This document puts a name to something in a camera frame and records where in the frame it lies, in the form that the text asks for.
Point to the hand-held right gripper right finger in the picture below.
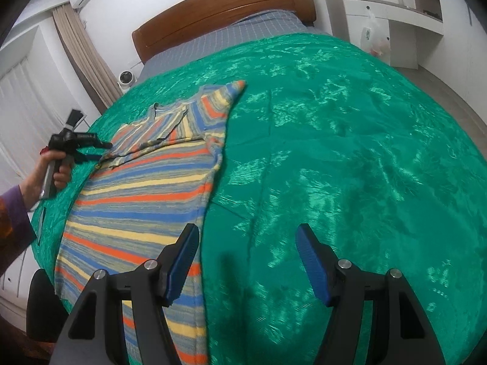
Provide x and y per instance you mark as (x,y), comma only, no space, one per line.
(314,262)

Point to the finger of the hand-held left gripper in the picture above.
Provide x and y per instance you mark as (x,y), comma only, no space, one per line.
(95,141)
(86,158)

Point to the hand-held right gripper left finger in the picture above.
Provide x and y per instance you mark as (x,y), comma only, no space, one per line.
(182,266)

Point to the striped knit sweater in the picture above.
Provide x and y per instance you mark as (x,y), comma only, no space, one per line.
(144,197)

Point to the person's left hand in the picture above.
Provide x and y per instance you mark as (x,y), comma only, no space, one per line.
(36,182)

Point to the white sheer curtain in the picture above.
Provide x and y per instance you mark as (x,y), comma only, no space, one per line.
(26,114)

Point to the small white fan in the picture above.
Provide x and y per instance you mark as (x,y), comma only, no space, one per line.
(125,78)

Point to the smartphone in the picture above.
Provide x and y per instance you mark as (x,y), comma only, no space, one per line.
(41,221)

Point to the beige curtain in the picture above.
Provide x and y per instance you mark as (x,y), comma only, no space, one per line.
(87,57)

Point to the green velvet blanket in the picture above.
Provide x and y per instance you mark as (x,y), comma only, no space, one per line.
(342,159)

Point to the grey striped bed sheet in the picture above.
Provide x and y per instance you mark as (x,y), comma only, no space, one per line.
(228,42)

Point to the wooden bed headboard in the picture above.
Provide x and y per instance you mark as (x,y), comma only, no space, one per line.
(228,11)

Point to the white plastic bag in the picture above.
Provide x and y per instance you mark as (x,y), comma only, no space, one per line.
(374,36)

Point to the white desk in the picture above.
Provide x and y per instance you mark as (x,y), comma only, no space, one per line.
(395,26)

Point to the white wardrobe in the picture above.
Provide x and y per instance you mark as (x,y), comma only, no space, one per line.
(460,3)

